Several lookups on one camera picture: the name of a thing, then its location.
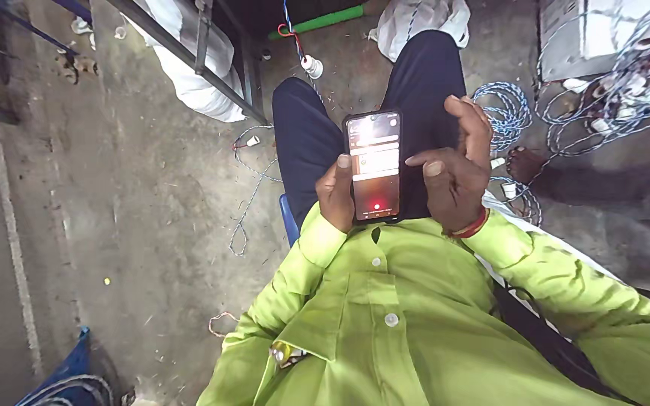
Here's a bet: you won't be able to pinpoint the person's body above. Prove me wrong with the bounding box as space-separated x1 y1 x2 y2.
246 218 642 406

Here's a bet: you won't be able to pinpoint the person's right hand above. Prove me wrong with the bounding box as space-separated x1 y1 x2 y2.
404 95 494 236

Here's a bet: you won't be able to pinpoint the thin looped twisted cable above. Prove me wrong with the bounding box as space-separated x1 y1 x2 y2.
229 124 284 257

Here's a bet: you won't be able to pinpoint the tangled pile of cables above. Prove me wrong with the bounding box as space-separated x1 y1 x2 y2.
535 0 650 159

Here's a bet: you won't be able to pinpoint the black smartphone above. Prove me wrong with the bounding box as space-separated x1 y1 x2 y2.
342 110 403 225

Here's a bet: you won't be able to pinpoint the white sheet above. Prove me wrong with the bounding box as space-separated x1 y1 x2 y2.
474 189 624 345

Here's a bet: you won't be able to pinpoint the black strap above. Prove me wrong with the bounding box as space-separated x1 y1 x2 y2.
492 279 642 406

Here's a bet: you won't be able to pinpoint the green tube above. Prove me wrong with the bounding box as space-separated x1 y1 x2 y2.
268 5 364 40

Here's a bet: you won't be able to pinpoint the white box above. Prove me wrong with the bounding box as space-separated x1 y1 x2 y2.
538 0 650 84

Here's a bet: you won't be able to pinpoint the yellow capped clear object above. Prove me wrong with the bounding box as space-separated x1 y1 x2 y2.
269 341 308 370

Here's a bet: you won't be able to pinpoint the person's left forearm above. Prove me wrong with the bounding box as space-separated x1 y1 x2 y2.
196 202 348 406

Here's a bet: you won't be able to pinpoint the coiled blue white cable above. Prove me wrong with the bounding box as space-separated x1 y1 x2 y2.
471 82 533 153

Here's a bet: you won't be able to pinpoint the large white sack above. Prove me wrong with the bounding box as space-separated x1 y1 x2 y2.
124 0 247 124

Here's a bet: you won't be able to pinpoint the grey metal frame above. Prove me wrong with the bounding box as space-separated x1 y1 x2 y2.
105 0 270 126

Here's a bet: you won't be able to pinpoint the orange white cable loop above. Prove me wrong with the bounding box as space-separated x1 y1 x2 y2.
208 312 240 338

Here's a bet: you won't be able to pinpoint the coiled cable with white holder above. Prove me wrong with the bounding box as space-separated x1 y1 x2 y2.
489 175 544 227

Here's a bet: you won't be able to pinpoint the person's right forearm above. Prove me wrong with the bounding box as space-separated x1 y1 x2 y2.
462 208 650 406

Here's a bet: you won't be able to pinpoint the blue plastic chair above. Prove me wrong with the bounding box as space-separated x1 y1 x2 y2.
279 193 301 248

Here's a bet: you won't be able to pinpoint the white plastic bag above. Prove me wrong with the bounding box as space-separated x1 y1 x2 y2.
368 0 471 63

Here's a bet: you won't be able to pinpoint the blue sack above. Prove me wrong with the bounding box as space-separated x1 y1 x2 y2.
15 326 92 406

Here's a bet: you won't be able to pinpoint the person's left hand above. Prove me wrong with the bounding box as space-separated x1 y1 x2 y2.
315 154 355 234

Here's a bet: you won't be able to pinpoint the blue white twisted cable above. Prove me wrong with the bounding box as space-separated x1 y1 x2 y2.
278 0 326 105

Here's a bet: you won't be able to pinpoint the white ribbed bulb holder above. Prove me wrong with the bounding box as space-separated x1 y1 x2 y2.
301 54 324 80

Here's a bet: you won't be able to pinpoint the grey cable coil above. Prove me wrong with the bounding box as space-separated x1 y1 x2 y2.
17 374 114 406

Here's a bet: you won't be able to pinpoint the person's legs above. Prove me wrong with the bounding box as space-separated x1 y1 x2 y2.
272 30 467 230

